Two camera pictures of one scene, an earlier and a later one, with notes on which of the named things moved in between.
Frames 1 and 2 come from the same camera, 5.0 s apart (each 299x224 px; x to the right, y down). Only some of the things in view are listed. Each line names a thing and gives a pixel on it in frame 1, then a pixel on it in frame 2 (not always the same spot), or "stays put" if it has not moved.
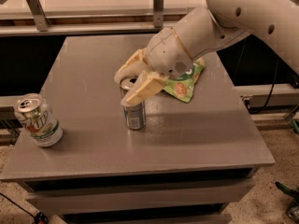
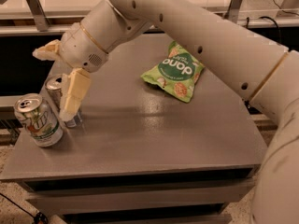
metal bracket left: x=34 y=4 stays put
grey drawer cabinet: x=192 y=162 stays put
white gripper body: x=165 y=53 → x=81 y=49
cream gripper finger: x=135 y=65 → x=49 y=51
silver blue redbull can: x=135 y=115 → x=54 y=91
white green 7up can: x=43 y=128 stays put
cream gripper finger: x=148 y=83 → x=76 y=86
